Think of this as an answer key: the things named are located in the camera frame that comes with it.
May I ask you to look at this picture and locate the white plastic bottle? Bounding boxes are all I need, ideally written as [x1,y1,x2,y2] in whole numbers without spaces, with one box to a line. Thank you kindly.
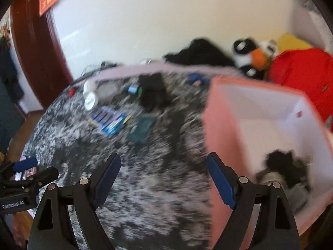
[83,79,99,111]

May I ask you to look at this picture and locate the dark hanging coat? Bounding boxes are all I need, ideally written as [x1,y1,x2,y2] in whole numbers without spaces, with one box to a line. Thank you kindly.
[0,35,25,105]

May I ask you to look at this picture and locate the pink cardboard box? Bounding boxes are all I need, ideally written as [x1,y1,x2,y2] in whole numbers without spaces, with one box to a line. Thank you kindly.
[201,77,333,250]

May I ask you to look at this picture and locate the clear plastic bag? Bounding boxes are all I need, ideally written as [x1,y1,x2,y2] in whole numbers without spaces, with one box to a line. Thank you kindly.
[96,82,117,103]

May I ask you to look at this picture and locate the black gloves with white mark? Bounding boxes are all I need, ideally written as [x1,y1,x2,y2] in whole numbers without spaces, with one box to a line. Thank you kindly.
[265,150,311,188]

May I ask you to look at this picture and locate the red backpack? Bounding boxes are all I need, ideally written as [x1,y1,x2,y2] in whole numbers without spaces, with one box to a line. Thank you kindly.
[268,47,333,133]

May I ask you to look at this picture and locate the black sock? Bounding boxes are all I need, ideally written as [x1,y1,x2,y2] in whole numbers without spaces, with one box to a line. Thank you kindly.
[137,73,169,112]

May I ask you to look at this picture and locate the yellow pillow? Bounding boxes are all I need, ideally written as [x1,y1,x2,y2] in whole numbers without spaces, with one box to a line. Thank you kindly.
[277,32,313,51]

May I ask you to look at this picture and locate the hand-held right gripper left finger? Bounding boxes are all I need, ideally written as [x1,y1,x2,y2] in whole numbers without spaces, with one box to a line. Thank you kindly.
[27,152,122,250]

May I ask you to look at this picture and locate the penguin plush toy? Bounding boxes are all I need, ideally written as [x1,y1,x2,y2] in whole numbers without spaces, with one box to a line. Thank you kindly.
[232,38,279,80]

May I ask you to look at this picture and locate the black cloth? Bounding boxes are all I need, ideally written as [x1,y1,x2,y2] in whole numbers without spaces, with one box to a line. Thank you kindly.
[163,39,236,68]

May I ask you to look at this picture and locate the dark wooden door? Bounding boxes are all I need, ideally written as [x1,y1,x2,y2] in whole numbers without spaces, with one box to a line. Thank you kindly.
[10,0,73,110]

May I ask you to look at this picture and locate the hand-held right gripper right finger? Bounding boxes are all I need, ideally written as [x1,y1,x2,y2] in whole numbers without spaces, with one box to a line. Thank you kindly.
[207,152,302,250]

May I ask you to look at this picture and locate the blue battery pack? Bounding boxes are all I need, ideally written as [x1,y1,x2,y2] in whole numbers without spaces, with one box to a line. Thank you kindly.
[88,107,128,136]

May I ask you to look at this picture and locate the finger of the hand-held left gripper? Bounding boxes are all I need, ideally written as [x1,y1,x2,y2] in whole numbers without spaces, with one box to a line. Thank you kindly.
[0,157,38,181]
[25,166,59,188]

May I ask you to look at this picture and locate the blue figurine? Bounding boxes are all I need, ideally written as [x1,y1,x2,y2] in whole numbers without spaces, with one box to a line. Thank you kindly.
[188,73,210,86]

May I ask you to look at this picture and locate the bundle of cables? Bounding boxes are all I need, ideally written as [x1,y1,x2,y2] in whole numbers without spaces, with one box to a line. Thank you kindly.
[81,61,123,80]

